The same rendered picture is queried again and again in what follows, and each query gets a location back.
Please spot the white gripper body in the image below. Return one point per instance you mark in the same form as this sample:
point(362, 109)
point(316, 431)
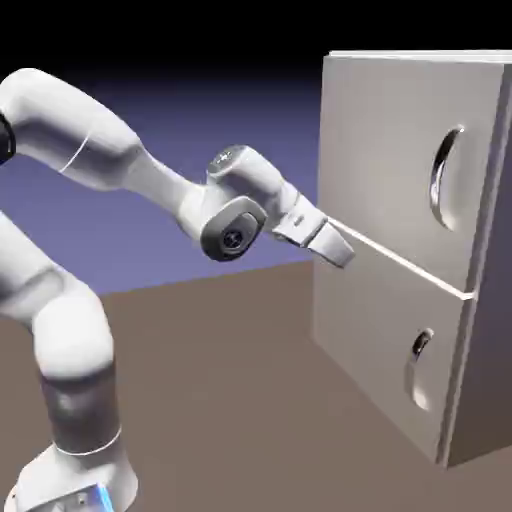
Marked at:
point(331, 242)

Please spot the large grey cabinet door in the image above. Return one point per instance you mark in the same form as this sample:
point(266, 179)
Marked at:
point(384, 160)

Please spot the light grey cabinet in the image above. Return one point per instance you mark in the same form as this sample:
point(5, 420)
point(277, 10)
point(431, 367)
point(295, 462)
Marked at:
point(486, 320)

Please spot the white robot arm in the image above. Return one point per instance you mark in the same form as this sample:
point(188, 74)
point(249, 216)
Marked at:
point(100, 148)

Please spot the small grey cabinet door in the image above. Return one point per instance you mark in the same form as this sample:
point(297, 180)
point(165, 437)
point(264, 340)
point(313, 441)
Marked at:
point(372, 340)

